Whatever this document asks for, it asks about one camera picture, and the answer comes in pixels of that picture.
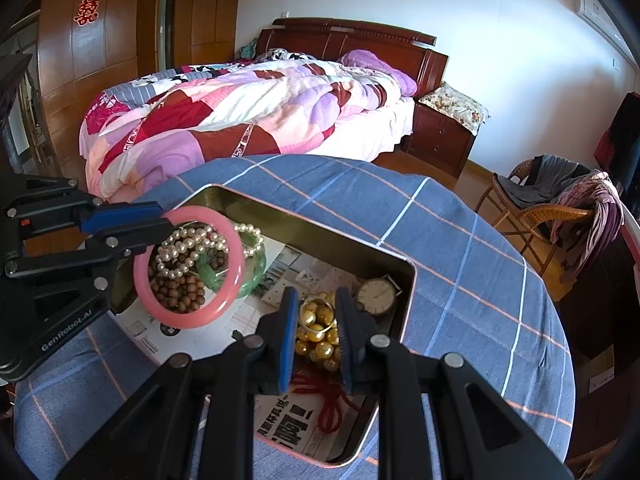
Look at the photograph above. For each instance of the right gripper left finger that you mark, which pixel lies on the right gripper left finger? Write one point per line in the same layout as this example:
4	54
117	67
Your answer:
187	402

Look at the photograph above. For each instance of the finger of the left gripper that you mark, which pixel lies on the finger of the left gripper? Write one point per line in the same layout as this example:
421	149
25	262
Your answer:
68	256
39	205

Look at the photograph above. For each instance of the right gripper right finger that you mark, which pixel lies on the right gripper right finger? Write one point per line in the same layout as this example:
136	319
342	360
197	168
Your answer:
437	418

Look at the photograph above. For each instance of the pink jade bangle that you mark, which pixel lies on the pink jade bangle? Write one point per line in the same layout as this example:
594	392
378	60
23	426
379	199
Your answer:
222	301

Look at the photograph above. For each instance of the red cord coin pendant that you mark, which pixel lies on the red cord coin pendant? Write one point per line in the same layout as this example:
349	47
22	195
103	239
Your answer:
311	383

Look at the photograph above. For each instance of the green jade bangle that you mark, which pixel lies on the green jade bangle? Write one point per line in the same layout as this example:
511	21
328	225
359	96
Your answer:
212	268

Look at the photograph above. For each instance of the wristwatch with white face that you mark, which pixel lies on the wristwatch with white face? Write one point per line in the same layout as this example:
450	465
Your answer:
377	296

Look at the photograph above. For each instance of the pink patchwork quilt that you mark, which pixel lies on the pink patchwork quilt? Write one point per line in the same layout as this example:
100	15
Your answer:
137	135

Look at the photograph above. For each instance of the printed paper in tin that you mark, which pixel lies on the printed paper in tin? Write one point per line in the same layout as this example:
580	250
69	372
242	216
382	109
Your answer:
289	420

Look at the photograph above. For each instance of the brown wooden wardrobe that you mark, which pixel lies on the brown wooden wardrobe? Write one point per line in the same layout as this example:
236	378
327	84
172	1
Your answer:
76	63

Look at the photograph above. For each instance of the red double happiness sticker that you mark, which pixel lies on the red double happiness sticker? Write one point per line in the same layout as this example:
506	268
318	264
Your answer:
87	12

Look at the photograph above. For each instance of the wicker chair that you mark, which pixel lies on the wicker chair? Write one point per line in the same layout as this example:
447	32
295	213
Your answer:
525	223

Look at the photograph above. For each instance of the purple pink garment on chair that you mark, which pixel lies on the purple pink garment on chair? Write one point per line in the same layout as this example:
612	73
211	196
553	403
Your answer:
594	192

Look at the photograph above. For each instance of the grey garment on chair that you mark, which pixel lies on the grey garment on chair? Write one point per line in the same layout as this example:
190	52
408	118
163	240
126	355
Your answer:
548	177

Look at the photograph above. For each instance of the dark wooden nightstand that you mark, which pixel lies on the dark wooden nightstand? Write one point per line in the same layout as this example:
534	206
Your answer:
438	140

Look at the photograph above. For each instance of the dark coats on rack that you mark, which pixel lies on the dark coats on rack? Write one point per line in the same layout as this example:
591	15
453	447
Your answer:
618	150

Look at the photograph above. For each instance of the purple pillow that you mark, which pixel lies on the purple pillow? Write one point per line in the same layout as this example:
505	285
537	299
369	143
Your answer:
367	59

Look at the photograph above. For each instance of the floral cushion on nightstand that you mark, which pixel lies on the floral cushion on nightstand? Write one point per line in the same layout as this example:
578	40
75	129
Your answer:
457	106

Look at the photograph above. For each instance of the dark wooden bed frame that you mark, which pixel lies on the dark wooden bed frame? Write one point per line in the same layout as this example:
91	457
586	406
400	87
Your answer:
329	39

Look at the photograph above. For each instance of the white wall air conditioner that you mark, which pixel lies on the white wall air conditioner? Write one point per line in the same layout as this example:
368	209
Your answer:
591	12

